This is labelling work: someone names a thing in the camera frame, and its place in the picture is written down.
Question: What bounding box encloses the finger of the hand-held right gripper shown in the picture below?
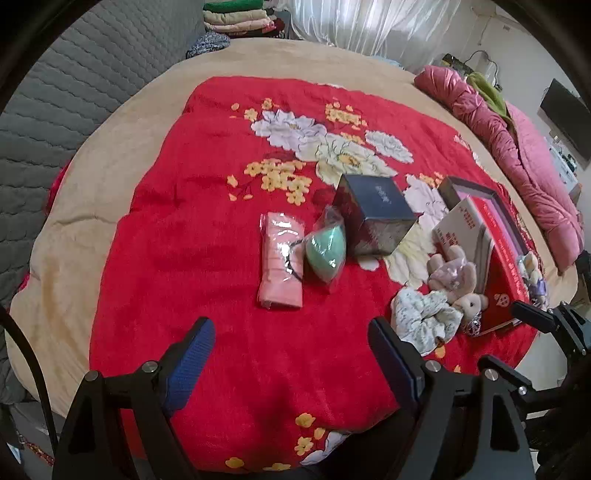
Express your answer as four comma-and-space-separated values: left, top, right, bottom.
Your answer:
512, 300, 560, 334

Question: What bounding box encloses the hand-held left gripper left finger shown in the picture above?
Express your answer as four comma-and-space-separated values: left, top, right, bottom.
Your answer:
52, 316, 217, 480

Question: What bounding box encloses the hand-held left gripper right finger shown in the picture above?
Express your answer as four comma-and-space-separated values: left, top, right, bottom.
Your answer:
368, 316, 539, 480

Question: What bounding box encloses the white floral scrunchie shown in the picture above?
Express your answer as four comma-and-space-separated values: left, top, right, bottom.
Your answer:
392, 287, 465, 355

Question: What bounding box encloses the red and white box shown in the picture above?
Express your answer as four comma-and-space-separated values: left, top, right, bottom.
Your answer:
433, 196, 532, 335

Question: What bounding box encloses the beige plush bear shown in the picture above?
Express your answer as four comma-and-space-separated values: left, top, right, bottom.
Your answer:
450, 291, 490, 337
516, 251, 550, 309

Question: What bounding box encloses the pink plush bunny toy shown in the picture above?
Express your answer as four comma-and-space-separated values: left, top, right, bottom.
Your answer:
427, 244, 478, 296

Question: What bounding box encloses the pink towel packet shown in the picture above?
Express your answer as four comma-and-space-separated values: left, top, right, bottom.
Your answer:
257, 211, 306, 311

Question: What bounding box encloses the green sponge in plastic bag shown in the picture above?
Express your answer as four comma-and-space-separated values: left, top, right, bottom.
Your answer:
305, 205, 349, 294

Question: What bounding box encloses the pink quilt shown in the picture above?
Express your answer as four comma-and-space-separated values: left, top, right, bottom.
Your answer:
414, 65, 583, 275

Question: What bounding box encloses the white drawer cabinet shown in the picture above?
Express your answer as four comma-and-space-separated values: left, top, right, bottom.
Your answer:
547, 136, 583, 195

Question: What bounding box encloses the red floral blanket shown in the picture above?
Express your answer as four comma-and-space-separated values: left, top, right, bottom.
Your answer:
46, 76, 550, 474

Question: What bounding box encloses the dark blue box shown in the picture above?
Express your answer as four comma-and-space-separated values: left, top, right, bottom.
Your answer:
332, 173, 416, 258

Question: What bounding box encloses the round beige bed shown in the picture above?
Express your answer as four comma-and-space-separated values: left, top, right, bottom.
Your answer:
9, 37, 580, 416

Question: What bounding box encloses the green blanket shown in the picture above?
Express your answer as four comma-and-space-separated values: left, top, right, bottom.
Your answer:
466, 71, 513, 125

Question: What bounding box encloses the grey padded headboard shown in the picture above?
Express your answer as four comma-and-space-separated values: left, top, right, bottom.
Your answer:
0, 0, 206, 402

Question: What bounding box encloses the blue patterned pillow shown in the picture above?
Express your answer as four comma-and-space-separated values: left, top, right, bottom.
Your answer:
186, 31, 232, 59

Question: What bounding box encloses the white sheer curtain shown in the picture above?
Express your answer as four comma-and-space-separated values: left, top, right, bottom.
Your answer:
277, 0, 462, 70

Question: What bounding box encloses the pile of folded clothes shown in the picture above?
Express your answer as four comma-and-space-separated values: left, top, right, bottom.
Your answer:
203, 0, 291, 40

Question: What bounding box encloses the black hair tie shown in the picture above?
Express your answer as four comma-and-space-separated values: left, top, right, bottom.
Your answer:
277, 239, 308, 282

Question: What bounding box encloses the black cable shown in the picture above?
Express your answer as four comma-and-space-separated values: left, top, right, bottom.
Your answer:
0, 305, 61, 453

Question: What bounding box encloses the black wall television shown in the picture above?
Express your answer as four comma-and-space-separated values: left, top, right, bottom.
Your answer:
539, 78, 591, 162

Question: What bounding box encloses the wall cable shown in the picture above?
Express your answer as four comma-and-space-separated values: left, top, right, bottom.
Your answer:
462, 48, 502, 88

